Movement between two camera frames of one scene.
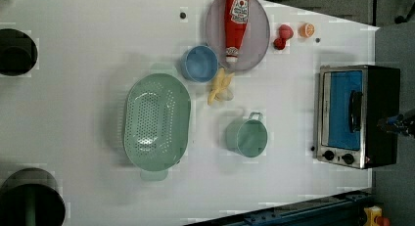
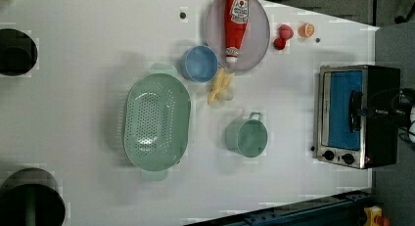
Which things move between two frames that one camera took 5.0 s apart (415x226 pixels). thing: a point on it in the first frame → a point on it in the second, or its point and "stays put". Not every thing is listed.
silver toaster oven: (349, 103) stays put
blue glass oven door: (337, 87) stays put
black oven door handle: (355, 111) stays put
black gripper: (397, 123) → (400, 111)
